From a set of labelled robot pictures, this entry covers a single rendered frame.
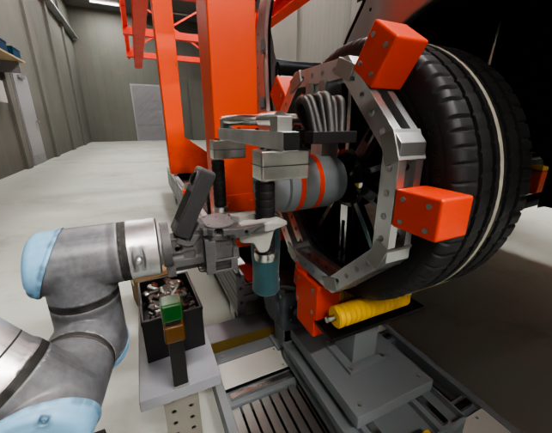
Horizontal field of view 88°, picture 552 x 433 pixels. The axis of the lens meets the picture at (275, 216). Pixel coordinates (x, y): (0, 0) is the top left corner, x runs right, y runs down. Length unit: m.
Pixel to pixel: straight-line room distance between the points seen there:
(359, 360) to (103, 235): 0.89
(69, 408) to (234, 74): 0.94
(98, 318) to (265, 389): 0.84
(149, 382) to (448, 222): 0.68
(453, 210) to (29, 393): 0.57
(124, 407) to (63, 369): 0.97
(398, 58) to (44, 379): 0.65
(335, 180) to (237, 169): 0.46
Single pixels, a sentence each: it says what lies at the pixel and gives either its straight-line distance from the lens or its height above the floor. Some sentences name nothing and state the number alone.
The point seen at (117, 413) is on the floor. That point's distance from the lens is 1.37.
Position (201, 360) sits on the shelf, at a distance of 0.79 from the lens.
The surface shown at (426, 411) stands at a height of 0.17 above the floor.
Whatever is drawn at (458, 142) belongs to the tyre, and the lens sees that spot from 0.58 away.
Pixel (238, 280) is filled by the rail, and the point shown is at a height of 0.32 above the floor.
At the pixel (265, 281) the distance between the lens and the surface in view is 0.89.
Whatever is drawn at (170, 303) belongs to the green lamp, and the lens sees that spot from 0.62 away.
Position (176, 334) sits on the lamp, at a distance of 0.65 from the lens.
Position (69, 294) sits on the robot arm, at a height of 0.78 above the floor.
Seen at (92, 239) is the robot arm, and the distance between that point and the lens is 0.46.
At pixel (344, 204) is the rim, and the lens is 0.83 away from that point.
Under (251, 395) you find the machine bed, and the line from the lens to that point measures 1.21.
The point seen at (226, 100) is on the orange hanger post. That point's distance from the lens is 1.05.
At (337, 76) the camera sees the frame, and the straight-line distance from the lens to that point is 0.68.
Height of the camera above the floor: 0.99
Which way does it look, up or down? 18 degrees down
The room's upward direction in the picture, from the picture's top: straight up
